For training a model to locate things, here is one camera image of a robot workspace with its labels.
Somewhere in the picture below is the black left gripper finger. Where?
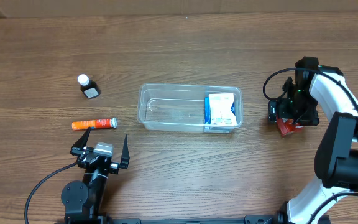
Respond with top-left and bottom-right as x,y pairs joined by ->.
121,135 -> 130,161
72,127 -> 91,149

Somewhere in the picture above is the orange tablet tube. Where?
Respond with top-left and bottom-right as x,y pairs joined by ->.
71,118 -> 117,131

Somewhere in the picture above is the dark bottle white cap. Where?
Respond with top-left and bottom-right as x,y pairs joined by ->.
77,74 -> 101,98

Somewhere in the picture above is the white and blue box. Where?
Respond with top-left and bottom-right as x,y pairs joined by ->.
204,93 -> 237,126

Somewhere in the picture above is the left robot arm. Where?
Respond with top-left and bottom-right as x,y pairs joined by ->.
61,128 -> 130,223

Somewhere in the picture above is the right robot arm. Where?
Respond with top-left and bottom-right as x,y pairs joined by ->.
137,57 -> 358,223

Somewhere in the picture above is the clear plastic container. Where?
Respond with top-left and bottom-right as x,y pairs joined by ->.
137,83 -> 243,133

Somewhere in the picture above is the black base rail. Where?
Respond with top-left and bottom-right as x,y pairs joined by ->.
106,215 -> 273,224

